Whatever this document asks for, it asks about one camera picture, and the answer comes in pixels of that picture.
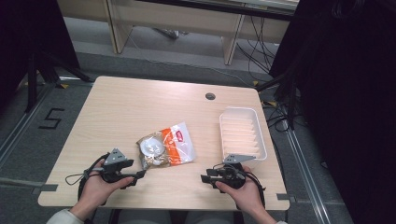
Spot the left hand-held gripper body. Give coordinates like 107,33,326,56
100,147,135,184

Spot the person's left hand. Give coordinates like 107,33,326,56
73,159,135,217

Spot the metal floor rail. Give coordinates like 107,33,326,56
281,124,332,224
0,83,52,169

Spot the black curtain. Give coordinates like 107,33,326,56
0,0,81,110
269,0,396,224

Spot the grey power strip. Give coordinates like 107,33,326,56
151,27,190,41

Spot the black tripod stand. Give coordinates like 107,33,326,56
255,66,304,131
23,50,94,114

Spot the bundle of black floor cables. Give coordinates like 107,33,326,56
235,15,281,82

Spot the clear orange snack bag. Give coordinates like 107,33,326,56
135,121,197,171

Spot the light wooden desk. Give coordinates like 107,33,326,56
57,0,301,66

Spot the person's right hand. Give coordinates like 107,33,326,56
215,165,266,217

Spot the white plastic basket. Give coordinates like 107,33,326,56
219,106,268,171

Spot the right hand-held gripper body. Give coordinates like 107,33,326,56
217,153,257,190

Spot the thin grey floor cable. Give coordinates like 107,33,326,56
126,29,254,89

